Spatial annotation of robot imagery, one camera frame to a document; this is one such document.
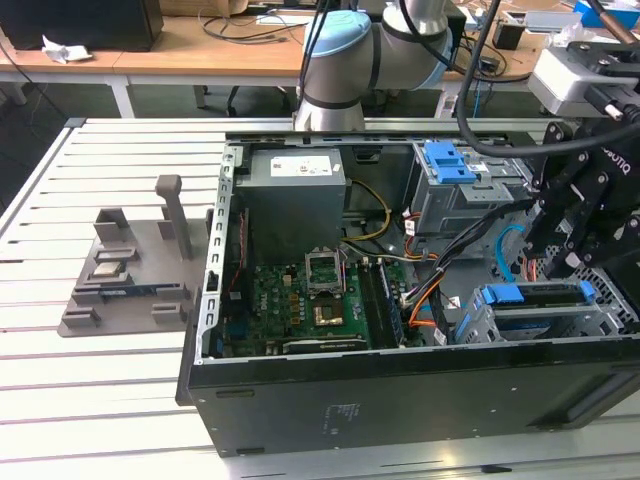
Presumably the grey parts rack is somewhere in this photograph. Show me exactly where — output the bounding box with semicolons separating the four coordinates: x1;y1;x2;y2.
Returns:
57;174;196;339

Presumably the black wire bundle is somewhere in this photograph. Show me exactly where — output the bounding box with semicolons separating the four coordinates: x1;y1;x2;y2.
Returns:
399;197;536;311

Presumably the clear plastic bag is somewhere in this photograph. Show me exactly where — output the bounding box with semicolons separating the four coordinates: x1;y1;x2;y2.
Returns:
553;23;587;50

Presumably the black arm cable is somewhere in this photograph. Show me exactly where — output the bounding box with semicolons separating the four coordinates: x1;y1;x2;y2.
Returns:
297;0;331;119

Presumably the installed RAM stick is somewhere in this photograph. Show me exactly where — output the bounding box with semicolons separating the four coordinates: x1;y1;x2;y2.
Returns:
377;259;405;347

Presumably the CPU socket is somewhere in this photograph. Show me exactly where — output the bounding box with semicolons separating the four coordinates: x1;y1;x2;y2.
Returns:
308;297;349;339

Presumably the silver CPU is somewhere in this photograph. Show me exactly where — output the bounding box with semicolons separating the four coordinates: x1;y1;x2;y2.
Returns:
93;260;125;280

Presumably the hard disk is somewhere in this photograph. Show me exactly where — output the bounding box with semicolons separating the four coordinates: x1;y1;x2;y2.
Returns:
464;280;596;335

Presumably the black case fan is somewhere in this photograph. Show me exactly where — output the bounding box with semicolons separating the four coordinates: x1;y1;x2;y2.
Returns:
219;202;257;331

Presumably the red yellow wire bundle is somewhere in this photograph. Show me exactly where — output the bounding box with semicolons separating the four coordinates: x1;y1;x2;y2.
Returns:
399;207;441;264

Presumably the orange power wire plug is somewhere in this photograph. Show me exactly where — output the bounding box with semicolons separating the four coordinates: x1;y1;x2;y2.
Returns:
520;254;541;285

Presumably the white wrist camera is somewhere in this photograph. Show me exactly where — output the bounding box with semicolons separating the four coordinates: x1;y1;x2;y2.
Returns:
528;47;599;115

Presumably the blue data wire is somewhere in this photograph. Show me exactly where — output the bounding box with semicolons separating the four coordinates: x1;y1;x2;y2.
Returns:
494;224;526;284

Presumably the metal socket cover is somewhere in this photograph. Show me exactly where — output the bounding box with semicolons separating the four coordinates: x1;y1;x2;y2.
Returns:
303;247;344;299

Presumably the yellow black wire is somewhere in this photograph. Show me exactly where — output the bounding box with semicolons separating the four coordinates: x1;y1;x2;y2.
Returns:
342;179;394;246

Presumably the black speaker box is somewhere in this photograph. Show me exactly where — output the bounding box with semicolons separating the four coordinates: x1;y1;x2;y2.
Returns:
444;9;469;71

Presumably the black computer tower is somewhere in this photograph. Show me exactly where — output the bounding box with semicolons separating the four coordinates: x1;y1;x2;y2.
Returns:
0;0;165;52

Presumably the wooden desk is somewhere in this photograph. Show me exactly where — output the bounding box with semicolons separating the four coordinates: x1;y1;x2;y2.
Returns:
0;9;640;121

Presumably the red black twisted wire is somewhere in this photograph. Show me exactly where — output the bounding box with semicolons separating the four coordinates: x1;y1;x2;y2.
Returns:
238;207;252;296

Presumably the grey wire bundle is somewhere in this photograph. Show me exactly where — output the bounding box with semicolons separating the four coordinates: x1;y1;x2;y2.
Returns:
342;239;441;266

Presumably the grey power supply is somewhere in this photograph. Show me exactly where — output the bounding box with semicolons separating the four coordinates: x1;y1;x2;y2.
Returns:
233;147;349;264

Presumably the thick black camera cable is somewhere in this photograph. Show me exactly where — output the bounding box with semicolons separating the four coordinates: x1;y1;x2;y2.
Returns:
454;0;551;159

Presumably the green motherboard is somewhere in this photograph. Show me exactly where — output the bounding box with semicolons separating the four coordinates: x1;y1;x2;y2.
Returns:
222;257;416;354

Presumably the blue cardboard box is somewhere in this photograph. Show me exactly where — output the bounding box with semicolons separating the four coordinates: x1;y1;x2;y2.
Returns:
572;0;609;29

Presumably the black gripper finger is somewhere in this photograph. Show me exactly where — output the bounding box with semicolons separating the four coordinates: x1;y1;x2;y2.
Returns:
547;189;626;280
524;119;601;260

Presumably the black PC case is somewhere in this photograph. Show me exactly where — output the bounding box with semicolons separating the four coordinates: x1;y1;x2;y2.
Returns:
174;128;640;459

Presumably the blue drive latch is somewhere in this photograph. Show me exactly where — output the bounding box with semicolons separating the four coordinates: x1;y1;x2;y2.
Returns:
423;141;476;185

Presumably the black graphics card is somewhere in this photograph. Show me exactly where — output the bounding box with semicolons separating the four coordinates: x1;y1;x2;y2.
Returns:
264;335;372;357

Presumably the loose RAM stick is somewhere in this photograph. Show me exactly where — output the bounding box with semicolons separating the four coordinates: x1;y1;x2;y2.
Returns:
99;284;164;297

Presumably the black RAM slot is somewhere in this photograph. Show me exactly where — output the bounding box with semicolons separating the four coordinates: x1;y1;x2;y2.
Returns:
358;262;384;350

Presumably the grey flat box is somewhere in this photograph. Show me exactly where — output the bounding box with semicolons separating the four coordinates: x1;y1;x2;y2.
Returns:
524;9;576;32

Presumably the grey metal drive cage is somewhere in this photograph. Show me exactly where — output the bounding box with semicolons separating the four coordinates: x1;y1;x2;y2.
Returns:
409;142;544;236

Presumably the black office chair base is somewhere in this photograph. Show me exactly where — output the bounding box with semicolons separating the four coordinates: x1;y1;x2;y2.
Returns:
224;84;294;117

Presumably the crumpled white paper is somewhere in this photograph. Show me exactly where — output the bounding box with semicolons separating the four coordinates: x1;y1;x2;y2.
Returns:
41;33;95;65

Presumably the orange flat wire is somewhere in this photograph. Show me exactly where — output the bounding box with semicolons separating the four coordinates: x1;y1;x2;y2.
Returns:
407;287;446;329

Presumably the grey metal disk bay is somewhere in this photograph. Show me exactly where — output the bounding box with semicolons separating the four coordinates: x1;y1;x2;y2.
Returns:
449;279;621;347

